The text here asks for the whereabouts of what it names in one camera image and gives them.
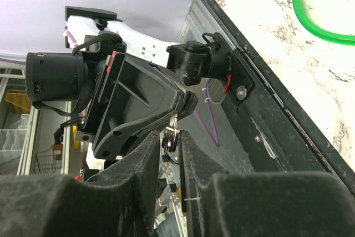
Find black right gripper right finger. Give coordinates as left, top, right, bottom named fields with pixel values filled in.
left=178, top=131, right=354, bottom=236

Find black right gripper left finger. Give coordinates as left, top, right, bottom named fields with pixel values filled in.
left=1, top=131, right=160, bottom=236

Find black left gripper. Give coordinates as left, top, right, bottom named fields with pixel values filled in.
left=74, top=51, right=198, bottom=160

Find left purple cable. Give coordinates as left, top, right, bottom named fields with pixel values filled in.
left=63, top=26, right=221, bottom=148

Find green cable lock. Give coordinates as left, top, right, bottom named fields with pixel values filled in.
left=291, top=0, right=355, bottom=47

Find small silver keys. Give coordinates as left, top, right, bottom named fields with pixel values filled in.
left=161, top=114, right=180, bottom=165

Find aluminium side rail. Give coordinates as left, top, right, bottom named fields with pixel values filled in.
left=179, top=0, right=212, bottom=43

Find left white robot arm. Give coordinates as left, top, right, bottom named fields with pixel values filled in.
left=25, top=6, right=253, bottom=160

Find black metal base rail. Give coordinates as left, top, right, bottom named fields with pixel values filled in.
left=205, top=0, right=354, bottom=193

